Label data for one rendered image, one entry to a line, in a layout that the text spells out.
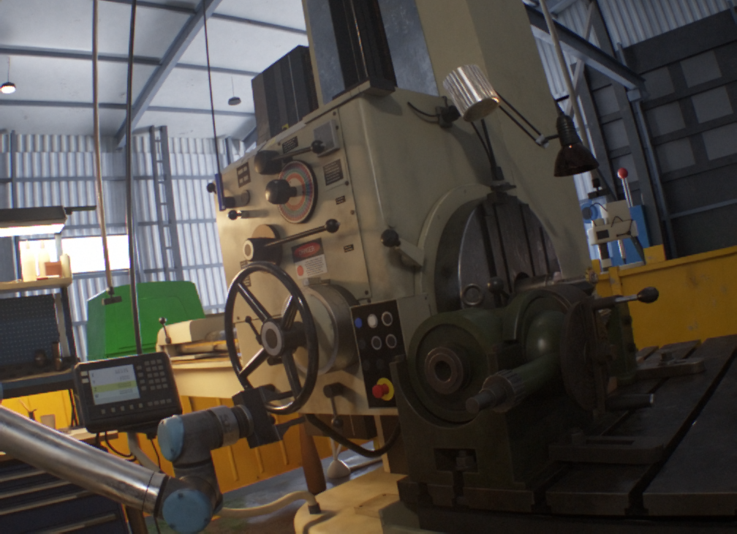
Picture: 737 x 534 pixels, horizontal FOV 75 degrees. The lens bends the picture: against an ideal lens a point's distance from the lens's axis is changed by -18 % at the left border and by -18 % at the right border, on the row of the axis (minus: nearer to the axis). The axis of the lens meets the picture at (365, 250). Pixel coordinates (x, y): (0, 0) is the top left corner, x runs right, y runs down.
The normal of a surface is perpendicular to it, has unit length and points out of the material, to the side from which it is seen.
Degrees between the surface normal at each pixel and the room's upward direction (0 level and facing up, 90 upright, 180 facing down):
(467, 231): 90
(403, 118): 90
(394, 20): 90
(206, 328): 90
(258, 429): 75
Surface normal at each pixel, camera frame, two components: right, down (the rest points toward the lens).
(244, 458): 0.68, -0.19
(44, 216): 0.44, -0.68
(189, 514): 0.24, -0.10
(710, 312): -0.71, 0.06
